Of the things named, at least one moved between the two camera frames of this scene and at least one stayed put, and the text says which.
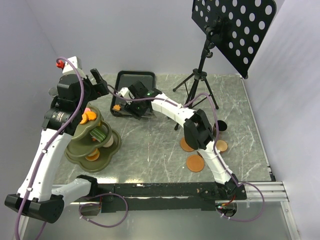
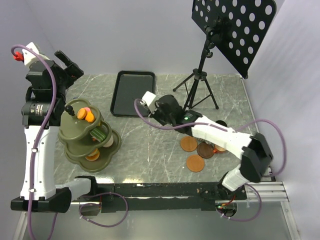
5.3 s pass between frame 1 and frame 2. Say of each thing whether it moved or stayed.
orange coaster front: stayed
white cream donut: stayed
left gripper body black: moved
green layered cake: stayed
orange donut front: stayed
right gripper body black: moved
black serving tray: stayed
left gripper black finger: moved
